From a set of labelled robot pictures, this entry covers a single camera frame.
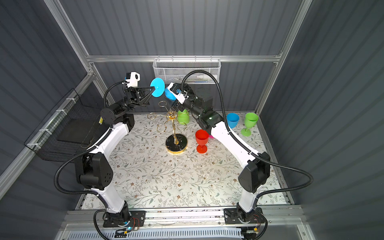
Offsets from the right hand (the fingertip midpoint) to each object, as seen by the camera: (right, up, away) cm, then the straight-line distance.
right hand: (173, 90), depth 67 cm
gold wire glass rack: (-3, -28, +32) cm, 43 cm away
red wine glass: (+14, -23, +20) cm, 33 cm away
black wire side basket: (-54, -17, +9) cm, 57 cm away
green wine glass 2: (+3, -11, +24) cm, 27 cm away
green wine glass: (+46, -12, +30) cm, 56 cm away
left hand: (-6, -4, -11) cm, 13 cm away
